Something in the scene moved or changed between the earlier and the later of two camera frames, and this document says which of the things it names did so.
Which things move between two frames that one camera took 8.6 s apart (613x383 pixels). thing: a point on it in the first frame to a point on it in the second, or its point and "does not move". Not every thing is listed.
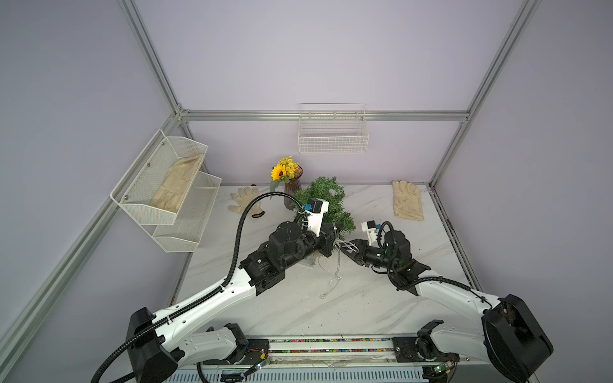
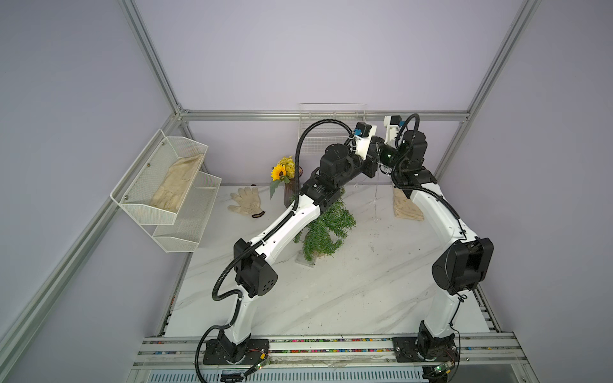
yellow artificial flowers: x=283 y=171 does not move
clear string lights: x=338 y=243 to x=376 y=195
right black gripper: x=361 y=257 to x=383 y=146
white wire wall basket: x=332 y=128 does not move
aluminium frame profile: x=317 y=116 does not move
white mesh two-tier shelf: x=164 y=193 does not move
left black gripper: x=326 y=238 to x=372 y=154
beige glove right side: x=407 y=200 does not move
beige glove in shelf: x=173 y=188 does not move
